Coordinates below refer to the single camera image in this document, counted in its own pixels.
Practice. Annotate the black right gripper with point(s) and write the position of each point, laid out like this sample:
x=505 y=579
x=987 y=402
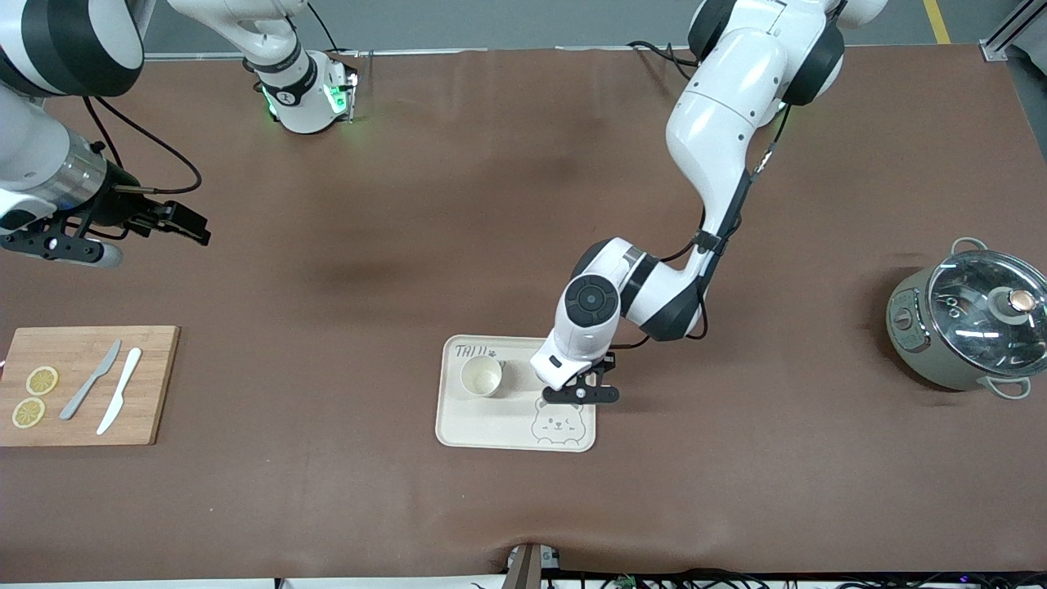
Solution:
x=119 y=205

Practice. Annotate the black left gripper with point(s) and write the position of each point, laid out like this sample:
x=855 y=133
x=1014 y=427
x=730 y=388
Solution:
x=609 y=364

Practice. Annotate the white IKEA cup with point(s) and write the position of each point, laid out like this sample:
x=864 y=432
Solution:
x=481 y=376

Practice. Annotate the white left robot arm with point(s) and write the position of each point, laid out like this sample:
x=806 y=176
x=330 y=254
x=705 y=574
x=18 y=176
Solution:
x=720 y=123

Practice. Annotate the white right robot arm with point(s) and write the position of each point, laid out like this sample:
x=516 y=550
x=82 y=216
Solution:
x=298 y=98

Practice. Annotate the cream bear print tray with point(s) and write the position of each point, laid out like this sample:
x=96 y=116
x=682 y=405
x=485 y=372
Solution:
x=491 y=425

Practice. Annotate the brown table mat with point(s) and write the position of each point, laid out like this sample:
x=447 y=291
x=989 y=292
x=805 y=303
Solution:
x=327 y=245

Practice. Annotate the wooden cutting board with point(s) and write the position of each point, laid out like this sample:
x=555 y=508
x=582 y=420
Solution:
x=155 y=393

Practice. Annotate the white plastic knife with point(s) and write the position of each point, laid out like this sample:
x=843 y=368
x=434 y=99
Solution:
x=123 y=384

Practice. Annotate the grey plastic knife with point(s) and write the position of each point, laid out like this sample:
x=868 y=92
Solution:
x=90 y=380

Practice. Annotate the yellow lemon slice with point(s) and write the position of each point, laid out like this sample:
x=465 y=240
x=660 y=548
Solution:
x=42 y=380
x=29 y=413

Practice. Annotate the grey electric cooking pot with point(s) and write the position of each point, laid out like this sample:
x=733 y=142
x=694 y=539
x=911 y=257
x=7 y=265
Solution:
x=916 y=343

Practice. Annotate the glass pot lid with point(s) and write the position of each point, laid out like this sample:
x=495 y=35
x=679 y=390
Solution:
x=965 y=327

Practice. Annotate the aluminium frame profile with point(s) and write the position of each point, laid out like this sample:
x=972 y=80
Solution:
x=1002 y=37

